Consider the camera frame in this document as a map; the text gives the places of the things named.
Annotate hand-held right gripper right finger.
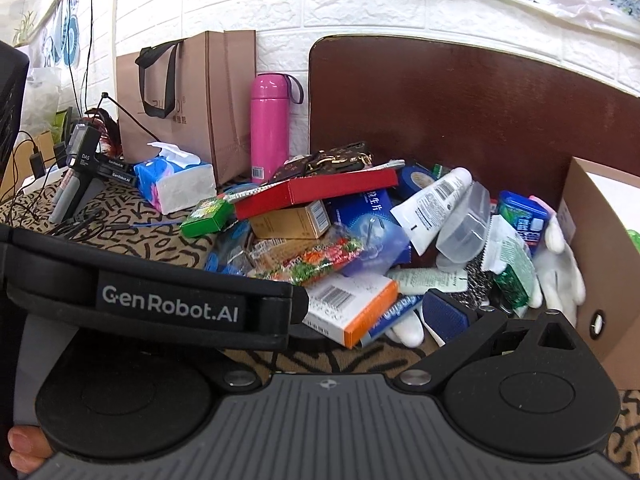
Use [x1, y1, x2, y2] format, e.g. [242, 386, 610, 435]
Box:
[394, 288, 599, 397]

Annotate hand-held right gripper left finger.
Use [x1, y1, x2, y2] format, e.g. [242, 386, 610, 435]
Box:
[216, 362, 275, 395]

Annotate brown cardboard box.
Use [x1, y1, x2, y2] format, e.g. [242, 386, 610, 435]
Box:
[556, 156, 640, 392]

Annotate person's left hand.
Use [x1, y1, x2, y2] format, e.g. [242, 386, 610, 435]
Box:
[7, 425, 55, 476]

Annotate white tube green print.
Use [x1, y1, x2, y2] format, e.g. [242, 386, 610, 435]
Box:
[387, 267, 469, 295]

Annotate blue white packet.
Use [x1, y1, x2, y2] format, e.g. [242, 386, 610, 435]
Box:
[367, 292, 427, 341]

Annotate letter-print tablecloth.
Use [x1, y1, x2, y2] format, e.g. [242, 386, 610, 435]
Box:
[0, 180, 640, 461]

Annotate black round disc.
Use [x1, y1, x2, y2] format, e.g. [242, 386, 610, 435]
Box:
[289, 324, 347, 347]

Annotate green white sachet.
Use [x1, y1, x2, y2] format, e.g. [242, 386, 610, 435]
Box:
[482, 214, 544, 312]

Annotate clear plastic case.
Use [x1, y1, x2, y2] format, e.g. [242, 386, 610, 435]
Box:
[434, 180, 494, 265]

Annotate white orange barcode box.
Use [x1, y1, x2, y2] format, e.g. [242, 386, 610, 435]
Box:
[299, 272, 401, 350]

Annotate spare grey gripper device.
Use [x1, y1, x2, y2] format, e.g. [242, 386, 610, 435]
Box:
[49, 119, 139, 224]

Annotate blue medicine box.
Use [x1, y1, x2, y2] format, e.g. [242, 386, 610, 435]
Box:
[324, 188, 414, 279]

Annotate white cream tube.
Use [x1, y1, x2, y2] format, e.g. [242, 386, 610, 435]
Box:
[389, 167, 474, 256]

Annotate blue gum container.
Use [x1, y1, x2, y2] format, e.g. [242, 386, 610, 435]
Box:
[497, 190, 551, 249]

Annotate colourful candy bag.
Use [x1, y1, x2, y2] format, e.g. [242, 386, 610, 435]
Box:
[247, 234, 364, 286]

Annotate blue tape roll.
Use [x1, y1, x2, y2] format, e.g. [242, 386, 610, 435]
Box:
[399, 162, 442, 202]

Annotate blue plastic packet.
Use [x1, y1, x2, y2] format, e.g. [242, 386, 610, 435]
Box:
[204, 220, 252, 277]

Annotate blue tissue pack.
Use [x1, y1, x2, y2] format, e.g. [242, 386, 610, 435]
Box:
[133, 141, 217, 215]

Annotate dark red bundle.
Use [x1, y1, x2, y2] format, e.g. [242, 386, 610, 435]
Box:
[84, 107, 122, 159]

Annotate small green box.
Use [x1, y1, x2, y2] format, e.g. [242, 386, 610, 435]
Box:
[179, 195, 235, 239]

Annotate tan cardboard small box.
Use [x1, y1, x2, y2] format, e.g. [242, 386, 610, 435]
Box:
[248, 199, 331, 240]

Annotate flat red box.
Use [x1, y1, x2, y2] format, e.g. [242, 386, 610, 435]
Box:
[233, 167, 400, 221]

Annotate brown patterned wallet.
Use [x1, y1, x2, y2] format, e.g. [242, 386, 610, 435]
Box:
[267, 140, 374, 186]

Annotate dark brown wooden board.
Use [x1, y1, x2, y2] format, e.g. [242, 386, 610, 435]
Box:
[308, 35, 640, 212]

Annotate brown paper bag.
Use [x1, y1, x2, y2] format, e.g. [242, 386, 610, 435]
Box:
[117, 30, 259, 187]

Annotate green plant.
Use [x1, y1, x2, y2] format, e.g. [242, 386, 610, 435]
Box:
[12, 10, 39, 47]

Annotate pink thermos bottle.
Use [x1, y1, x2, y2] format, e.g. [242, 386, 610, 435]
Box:
[249, 72, 305, 185]

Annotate black cables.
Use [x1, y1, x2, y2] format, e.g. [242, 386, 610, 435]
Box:
[0, 129, 102, 237]

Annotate blue wall sticker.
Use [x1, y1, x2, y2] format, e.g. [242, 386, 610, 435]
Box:
[39, 0, 84, 69]

